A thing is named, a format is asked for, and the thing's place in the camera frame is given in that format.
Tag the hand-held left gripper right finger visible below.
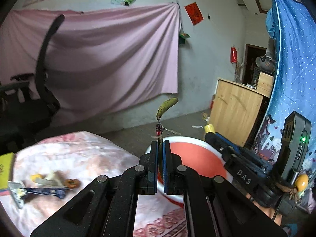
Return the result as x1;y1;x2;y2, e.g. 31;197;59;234
162;140;288;237

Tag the pink hanging cloth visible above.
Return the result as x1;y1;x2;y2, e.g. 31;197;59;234
0;2;180;126

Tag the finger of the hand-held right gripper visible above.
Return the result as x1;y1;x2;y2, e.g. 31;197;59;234
215;133;269;165
205;131;234;162

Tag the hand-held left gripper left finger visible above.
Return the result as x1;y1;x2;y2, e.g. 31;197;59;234
30;140;159;237

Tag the black crate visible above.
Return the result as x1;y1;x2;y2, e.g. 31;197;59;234
251;68;260;88

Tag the green hat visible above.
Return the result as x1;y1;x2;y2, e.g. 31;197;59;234
178;28;191;45

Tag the blue dotted printed curtain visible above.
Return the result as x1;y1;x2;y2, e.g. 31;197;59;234
254;0;316;215

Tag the silver wrapper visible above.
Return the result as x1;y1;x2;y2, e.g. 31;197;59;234
7;181;25;209

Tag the light wooden cabinet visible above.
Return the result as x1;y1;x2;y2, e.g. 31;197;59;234
209;72;276;147

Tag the floral pink tablecloth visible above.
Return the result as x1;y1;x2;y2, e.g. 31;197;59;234
0;131;188;237

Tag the red paper wall sign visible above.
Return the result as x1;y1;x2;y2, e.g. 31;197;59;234
184;2;204;26

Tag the red basin with white rim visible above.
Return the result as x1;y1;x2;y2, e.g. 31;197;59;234
144;135;234;206

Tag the black office chair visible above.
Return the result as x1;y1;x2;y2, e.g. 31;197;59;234
0;14;66;151

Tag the orange brown round piece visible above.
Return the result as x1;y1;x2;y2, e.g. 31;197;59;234
64;178;81;188

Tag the person's right hand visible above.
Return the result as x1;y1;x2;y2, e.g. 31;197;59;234
246;194;282;227

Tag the dark blue snack wrapper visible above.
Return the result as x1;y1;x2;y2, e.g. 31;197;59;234
23;187;67;200

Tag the grey bag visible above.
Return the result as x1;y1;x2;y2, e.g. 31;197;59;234
255;39;276;73

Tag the leafy twig with red fruit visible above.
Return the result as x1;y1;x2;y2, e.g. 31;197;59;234
155;97;182;149

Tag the dark wooden door frame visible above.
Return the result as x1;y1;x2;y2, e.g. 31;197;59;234
242;44;268;87

